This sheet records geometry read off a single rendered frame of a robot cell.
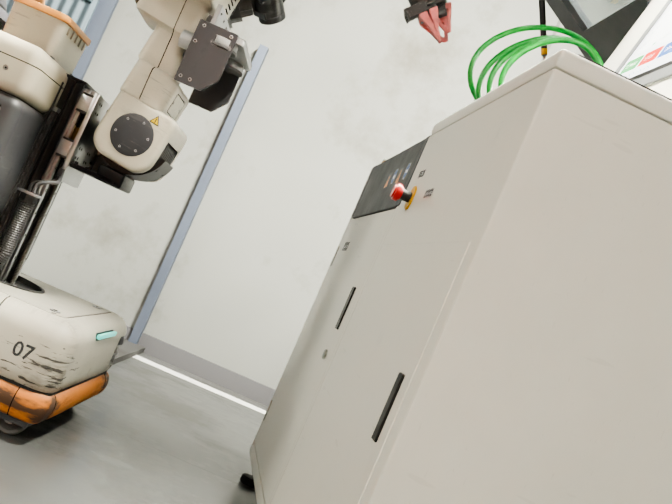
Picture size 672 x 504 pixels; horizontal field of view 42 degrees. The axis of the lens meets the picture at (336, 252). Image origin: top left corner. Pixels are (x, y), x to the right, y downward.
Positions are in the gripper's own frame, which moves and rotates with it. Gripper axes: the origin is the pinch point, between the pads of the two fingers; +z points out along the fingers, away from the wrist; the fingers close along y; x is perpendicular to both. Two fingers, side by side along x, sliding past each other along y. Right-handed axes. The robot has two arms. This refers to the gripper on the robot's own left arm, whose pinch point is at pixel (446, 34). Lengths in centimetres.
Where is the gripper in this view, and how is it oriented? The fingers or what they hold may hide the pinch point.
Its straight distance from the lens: 244.6
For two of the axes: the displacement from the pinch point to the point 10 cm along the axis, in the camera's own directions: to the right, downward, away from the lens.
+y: -0.3, 2.7, 9.6
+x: -9.3, 3.3, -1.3
